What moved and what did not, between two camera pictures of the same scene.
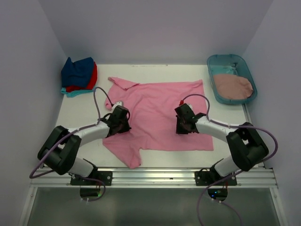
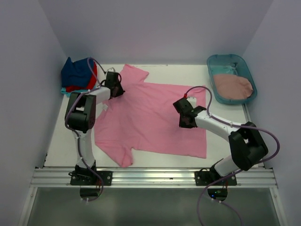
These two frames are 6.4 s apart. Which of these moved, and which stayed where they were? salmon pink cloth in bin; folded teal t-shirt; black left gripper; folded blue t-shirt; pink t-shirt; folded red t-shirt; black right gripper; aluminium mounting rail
Moved: black left gripper; black right gripper; pink t-shirt
Stayed: folded teal t-shirt; folded red t-shirt; folded blue t-shirt; salmon pink cloth in bin; aluminium mounting rail
